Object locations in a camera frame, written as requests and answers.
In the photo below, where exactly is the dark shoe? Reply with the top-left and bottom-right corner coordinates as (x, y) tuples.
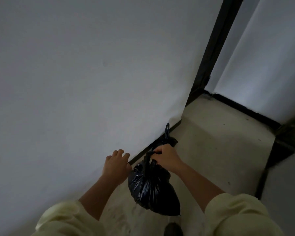
(163, 222), (184, 236)

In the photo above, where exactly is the pale yellow right sleeve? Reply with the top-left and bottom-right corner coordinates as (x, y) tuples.
(204, 193), (285, 236)

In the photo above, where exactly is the black door frame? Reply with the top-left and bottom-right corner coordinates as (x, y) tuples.
(185, 0), (246, 107)

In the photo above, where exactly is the person's left hand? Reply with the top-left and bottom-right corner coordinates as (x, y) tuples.
(102, 149), (133, 186)

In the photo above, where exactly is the pale yellow left sleeve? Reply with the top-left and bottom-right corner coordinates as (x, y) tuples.
(31, 200), (107, 236)

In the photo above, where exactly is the person's right hand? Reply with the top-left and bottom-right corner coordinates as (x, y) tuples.
(150, 144), (185, 174)

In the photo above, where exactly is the person's right forearm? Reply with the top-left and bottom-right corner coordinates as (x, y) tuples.
(172, 162), (226, 213)

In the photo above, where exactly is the black baseboard strip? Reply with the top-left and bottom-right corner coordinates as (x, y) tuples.
(128, 119), (182, 166)
(203, 89), (282, 131)

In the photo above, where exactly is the black plastic garbage bag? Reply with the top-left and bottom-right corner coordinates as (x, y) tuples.
(128, 123), (181, 217)

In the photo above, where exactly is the person's left forearm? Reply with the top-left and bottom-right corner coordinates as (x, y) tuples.
(78, 174), (129, 221)

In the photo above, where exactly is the pale yellow sleeve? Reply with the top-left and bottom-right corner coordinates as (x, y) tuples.
(204, 193), (285, 236)
(31, 200), (107, 236)

